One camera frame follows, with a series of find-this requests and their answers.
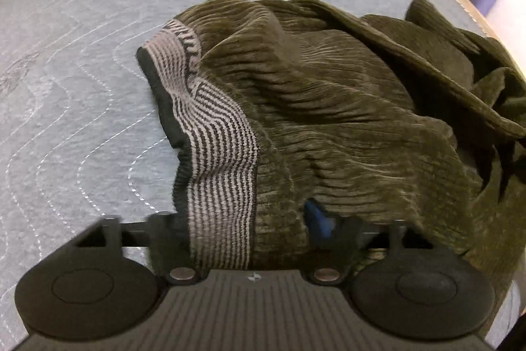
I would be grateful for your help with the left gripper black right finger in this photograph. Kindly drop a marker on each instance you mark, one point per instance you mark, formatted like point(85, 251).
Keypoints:
point(336, 244)

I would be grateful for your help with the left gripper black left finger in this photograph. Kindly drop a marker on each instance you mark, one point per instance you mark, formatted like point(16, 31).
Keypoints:
point(167, 251)

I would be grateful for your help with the olive corduroy pants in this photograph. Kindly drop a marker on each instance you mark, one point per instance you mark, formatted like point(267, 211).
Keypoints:
point(271, 103)

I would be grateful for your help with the grey quilted mattress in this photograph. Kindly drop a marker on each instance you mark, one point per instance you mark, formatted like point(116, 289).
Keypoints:
point(81, 141)

